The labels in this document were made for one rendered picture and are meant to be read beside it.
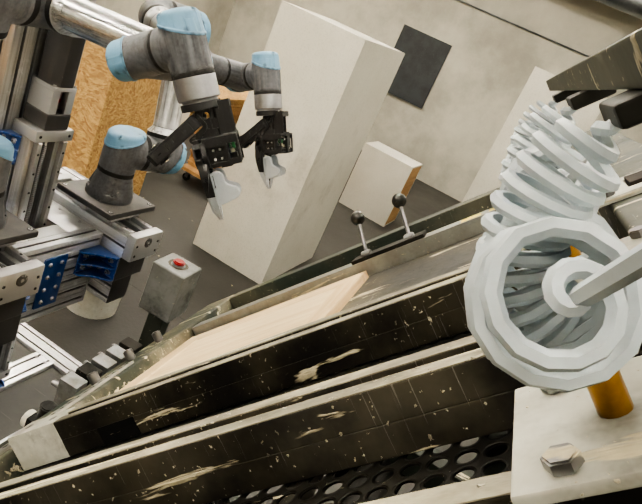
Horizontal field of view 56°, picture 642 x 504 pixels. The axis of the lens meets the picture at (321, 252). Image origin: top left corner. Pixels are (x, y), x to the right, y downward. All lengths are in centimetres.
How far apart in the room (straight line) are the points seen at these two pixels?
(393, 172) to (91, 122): 378
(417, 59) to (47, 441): 892
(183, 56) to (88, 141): 246
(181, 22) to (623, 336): 93
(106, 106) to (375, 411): 300
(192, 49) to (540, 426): 88
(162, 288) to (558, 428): 179
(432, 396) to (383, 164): 602
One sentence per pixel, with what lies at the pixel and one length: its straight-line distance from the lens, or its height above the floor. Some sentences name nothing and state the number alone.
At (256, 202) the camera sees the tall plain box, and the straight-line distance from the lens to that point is 410.
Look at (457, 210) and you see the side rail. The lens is 170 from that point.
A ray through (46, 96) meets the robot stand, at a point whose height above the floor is 134.
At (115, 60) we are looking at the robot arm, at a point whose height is 163.
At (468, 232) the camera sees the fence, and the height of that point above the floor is 153.
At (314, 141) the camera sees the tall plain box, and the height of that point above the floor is 107.
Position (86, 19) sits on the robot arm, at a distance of 139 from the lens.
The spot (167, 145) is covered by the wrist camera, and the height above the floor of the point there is 154.
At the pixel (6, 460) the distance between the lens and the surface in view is 132.
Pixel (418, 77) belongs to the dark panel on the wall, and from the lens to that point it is 970.
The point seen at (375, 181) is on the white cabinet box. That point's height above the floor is 40.
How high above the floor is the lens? 186
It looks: 21 degrees down
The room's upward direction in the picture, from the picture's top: 25 degrees clockwise
